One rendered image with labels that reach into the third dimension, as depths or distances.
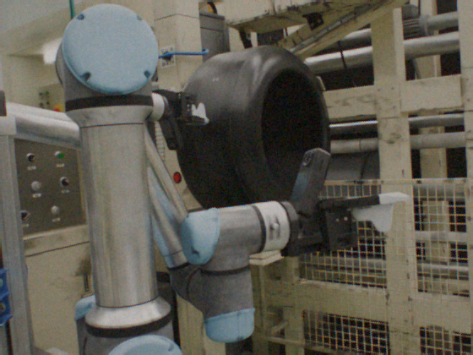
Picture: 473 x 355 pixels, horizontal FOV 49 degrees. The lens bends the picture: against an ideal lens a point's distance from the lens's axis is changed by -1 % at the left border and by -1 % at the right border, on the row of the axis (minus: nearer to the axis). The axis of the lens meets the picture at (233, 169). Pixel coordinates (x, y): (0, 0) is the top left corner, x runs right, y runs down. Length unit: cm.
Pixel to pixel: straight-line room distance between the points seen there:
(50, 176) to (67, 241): 25
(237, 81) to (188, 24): 50
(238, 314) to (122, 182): 25
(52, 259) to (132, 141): 134
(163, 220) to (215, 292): 15
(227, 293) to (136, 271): 14
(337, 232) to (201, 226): 23
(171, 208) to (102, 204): 18
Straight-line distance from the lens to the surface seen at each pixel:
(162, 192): 84
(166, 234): 85
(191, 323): 207
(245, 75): 160
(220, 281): 76
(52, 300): 202
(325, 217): 82
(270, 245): 78
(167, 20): 201
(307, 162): 85
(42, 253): 197
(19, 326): 102
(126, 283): 70
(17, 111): 124
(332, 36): 207
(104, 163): 68
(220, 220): 75
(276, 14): 204
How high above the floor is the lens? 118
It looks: 3 degrees down
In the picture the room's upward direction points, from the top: 4 degrees counter-clockwise
